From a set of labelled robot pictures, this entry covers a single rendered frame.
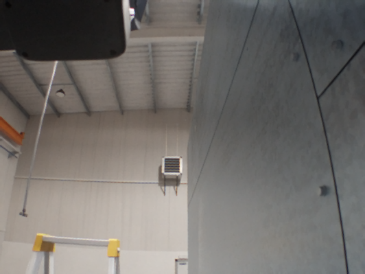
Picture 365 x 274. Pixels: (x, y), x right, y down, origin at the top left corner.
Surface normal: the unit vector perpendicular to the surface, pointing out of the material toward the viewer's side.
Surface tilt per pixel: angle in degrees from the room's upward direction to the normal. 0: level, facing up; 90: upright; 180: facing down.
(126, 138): 90
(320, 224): 90
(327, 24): 90
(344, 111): 90
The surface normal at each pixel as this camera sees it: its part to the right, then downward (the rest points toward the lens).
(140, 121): 0.04, -0.40
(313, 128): -1.00, -0.02
